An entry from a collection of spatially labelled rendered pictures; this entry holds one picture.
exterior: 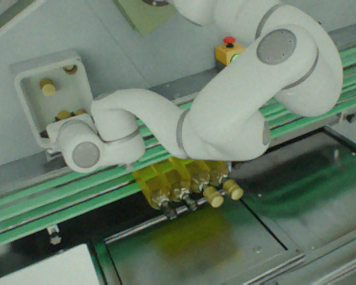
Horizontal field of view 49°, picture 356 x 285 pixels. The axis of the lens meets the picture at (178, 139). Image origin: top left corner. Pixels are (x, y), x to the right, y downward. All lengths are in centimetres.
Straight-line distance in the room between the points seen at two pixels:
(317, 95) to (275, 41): 10
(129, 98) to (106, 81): 50
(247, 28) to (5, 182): 77
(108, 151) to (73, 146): 6
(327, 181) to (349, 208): 13
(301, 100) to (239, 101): 10
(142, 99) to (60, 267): 59
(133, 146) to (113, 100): 10
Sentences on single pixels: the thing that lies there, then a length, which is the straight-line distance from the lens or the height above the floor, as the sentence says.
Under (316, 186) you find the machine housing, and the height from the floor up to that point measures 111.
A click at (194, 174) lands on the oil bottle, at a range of 102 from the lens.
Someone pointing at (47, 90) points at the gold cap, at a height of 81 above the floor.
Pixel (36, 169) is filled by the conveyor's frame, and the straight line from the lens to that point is 115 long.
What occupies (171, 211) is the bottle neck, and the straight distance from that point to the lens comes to 96.
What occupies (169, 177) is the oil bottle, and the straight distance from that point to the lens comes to 103.
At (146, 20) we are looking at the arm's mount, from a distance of 105.
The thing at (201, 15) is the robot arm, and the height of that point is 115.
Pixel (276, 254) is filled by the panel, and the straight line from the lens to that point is 104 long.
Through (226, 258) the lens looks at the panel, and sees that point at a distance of 103.
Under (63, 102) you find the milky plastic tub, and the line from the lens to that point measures 114.
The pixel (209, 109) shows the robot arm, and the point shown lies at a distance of 52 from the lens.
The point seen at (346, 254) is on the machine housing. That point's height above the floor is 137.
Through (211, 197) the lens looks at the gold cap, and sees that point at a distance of 98.
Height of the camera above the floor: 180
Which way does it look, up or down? 51 degrees down
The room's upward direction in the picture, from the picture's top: 138 degrees clockwise
